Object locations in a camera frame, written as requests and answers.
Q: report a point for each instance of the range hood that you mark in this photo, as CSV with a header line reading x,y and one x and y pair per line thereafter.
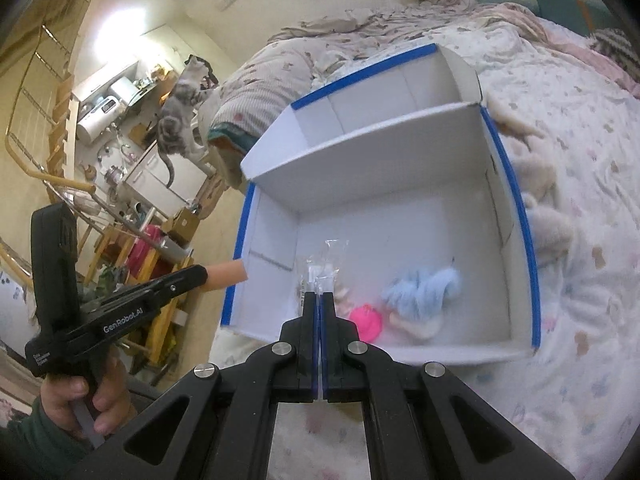
x,y
122,89

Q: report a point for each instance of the pink fluffy ball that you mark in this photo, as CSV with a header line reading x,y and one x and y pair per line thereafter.
x,y
367,320

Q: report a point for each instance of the wooden staircase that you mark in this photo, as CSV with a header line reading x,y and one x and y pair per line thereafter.
x,y
45,110

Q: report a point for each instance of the person's left forearm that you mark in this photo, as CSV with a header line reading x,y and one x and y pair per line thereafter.
x,y
30,442

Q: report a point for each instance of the pink bag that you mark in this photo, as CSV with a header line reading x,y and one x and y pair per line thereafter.
x,y
145,255

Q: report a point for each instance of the white water heater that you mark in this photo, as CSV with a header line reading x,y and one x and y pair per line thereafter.
x,y
95,117

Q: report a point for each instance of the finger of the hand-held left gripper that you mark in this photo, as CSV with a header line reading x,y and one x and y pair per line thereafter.
x,y
185,279

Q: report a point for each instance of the pink blanket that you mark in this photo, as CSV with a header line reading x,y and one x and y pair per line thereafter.
x,y
565,35

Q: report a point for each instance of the knitted striped cloth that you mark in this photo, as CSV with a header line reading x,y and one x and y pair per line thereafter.
x,y
617,42

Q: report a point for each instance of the person's left hand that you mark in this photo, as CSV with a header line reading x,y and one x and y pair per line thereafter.
x,y
112,390

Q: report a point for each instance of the beige printed quilt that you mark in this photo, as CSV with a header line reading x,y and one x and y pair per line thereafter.
x,y
280,75

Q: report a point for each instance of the blue cardboard box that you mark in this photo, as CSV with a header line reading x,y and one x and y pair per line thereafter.
x,y
400,240

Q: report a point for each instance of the teal cushion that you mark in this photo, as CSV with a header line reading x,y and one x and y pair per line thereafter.
x,y
560,5

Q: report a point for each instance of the light blue fluffy scrunchie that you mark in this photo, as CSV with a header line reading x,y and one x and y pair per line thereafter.
x,y
420,290

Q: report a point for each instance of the grey tabby cat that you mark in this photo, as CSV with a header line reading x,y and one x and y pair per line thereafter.
x,y
180,110

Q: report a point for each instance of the peach soft sponge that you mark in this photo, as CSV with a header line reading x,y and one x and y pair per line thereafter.
x,y
227,276

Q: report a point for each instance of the clear plastic packet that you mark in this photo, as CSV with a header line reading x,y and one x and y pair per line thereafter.
x,y
322,265

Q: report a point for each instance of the white wall cabinet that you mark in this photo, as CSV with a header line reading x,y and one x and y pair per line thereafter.
x,y
107,72

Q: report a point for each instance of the cream fluffy cloth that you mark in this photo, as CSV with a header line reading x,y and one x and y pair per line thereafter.
x,y
540,185

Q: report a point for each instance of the cream plush toy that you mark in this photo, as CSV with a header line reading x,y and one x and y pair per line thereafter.
x,y
420,328

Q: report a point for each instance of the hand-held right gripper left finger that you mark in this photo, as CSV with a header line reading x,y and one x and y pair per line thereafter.
x,y
295,350

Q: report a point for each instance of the white kitchen cabinet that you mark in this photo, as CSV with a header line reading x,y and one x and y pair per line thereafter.
x,y
160,175

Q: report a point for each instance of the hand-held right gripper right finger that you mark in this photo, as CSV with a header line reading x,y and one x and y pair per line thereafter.
x,y
345,350

